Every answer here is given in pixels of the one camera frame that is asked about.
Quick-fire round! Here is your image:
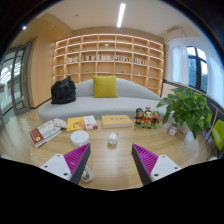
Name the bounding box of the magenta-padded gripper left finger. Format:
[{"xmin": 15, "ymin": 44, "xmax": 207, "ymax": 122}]
[{"xmin": 39, "ymin": 142, "xmax": 92, "ymax": 186}]

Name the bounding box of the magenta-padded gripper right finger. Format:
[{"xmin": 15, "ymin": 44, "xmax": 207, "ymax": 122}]
[{"xmin": 130, "ymin": 143, "xmax": 183, "ymax": 186}]

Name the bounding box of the white charger with copper rim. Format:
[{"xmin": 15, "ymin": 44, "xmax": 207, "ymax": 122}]
[{"xmin": 107, "ymin": 132, "xmax": 119, "ymax": 147}]

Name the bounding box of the round white power strip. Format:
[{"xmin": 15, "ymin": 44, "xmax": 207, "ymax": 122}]
[{"xmin": 70, "ymin": 129, "xmax": 90, "ymax": 147}]

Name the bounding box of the yellow and white book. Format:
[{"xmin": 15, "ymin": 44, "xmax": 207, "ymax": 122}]
[{"xmin": 66, "ymin": 115, "xmax": 99, "ymax": 133}]

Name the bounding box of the grey and red book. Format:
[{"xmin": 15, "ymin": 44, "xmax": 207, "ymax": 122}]
[{"xmin": 29, "ymin": 119, "xmax": 63, "ymax": 149}]

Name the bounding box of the small white jar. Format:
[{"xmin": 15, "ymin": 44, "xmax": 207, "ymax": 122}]
[{"xmin": 166, "ymin": 122, "xmax": 179, "ymax": 137}]

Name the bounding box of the floral fabric pouch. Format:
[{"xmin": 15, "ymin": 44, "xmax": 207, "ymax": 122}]
[{"xmin": 52, "ymin": 117, "xmax": 68, "ymax": 130}]

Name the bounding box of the three-figure colourful figurine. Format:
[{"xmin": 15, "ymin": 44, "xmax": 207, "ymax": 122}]
[{"xmin": 133, "ymin": 106, "xmax": 163, "ymax": 130}]

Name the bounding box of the thick yellow book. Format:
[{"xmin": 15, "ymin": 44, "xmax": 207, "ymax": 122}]
[{"xmin": 101, "ymin": 114, "xmax": 134, "ymax": 129}]

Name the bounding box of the potted green plant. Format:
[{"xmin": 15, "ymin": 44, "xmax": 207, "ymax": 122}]
[{"xmin": 156, "ymin": 87, "xmax": 213, "ymax": 140}]

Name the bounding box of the grey curved sofa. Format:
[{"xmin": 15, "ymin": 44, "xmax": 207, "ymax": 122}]
[{"xmin": 37, "ymin": 77, "xmax": 174, "ymax": 124}]

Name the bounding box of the black bag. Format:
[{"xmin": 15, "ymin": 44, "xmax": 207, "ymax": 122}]
[{"xmin": 50, "ymin": 76, "xmax": 77, "ymax": 105}]

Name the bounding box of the yellow-green chair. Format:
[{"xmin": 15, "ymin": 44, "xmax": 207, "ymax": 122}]
[{"xmin": 211, "ymin": 119, "xmax": 224, "ymax": 158}]

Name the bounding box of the white radiator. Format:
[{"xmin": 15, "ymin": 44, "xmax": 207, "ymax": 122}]
[{"xmin": 161, "ymin": 81, "xmax": 178, "ymax": 99}]

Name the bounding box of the yellow square cushion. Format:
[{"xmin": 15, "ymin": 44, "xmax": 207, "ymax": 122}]
[{"xmin": 91, "ymin": 75, "xmax": 120, "ymax": 99}]

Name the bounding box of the glass door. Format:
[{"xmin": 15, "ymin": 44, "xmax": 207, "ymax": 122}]
[{"xmin": 0, "ymin": 41, "xmax": 33, "ymax": 124}]

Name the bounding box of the dark-framed window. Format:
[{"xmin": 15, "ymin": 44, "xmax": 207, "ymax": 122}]
[{"xmin": 186, "ymin": 45, "xmax": 209, "ymax": 94}]

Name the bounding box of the white air conditioner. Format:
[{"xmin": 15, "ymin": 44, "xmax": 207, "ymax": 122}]
[{"xmin": 165, "ymin": 28, "xmax": 186, "ymax": 43}]

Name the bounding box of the long ceiling light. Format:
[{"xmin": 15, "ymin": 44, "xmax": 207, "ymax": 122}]
[{"xmin": 116, "ymin": 2, "xmax": 127, "ymax": 29}]

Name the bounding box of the white power strip cable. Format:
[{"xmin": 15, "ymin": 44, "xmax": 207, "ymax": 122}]
[{"xmin": 80, "ymin": 165, "xmax": 95, "ymax": 183}]

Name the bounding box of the wooden wall shelf unit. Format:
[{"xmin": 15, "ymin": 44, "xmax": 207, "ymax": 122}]
[{"xmin": 52, "ymin": 33, "xmax": 165, "ymax": 98}]

